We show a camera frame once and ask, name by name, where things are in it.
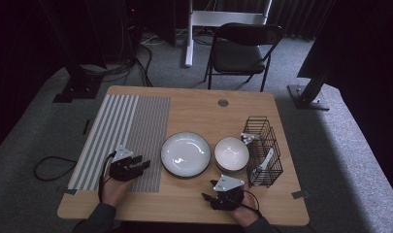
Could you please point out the grey tape piece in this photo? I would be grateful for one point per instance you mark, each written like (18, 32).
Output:
(300, 194)

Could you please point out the white desk frame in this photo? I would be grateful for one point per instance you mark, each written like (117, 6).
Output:
(216, 17)

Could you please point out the grey striped placemat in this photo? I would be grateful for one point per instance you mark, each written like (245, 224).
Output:
(142, 129)

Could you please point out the black stand with base plate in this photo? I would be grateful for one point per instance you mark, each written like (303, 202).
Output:
(79, 89)
(309, 98)

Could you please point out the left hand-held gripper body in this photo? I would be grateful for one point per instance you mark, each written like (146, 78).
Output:
(121, 170)

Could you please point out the black folding chair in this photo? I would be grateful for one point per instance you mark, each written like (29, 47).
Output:
(236, 56)

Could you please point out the white spoon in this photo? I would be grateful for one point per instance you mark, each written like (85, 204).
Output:
(249, 141)
(250, 136)
(266, 160)

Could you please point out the short black strip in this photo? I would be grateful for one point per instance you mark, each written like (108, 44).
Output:
(86, 126)

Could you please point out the person's left hand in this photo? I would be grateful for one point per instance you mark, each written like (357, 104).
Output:
(114, 192)

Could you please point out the dark curtain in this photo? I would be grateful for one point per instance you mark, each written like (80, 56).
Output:
(362, 64)

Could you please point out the round grey table grommet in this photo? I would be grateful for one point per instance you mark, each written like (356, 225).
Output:
(223, 103)

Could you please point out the black equipment rack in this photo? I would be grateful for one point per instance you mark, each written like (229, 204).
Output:
(152, 19)

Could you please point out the person's right hand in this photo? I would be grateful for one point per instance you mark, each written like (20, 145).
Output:
(249, 210)

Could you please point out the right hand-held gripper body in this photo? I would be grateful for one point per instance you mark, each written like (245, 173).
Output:
(228, 197)

